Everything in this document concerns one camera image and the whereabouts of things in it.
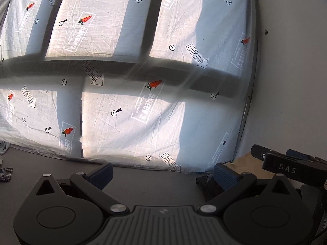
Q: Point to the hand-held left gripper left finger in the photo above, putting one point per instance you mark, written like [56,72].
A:
[102,176]

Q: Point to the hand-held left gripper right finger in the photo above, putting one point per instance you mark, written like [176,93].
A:
[224,176]

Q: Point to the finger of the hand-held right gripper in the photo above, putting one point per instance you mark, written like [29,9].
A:
[297,154]
[259,152]

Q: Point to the tan long-sleeve shirt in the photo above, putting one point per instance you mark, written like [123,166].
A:
[245,164]

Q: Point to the pile of dark clothes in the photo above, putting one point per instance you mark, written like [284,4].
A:
[209,188]

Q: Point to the plaid button shirt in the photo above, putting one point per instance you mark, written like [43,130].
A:
[5,174]

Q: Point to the grey garment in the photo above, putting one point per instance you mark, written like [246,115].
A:
[3,150]

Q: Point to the white printed curtain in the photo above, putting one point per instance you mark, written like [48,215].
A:
[127,43]

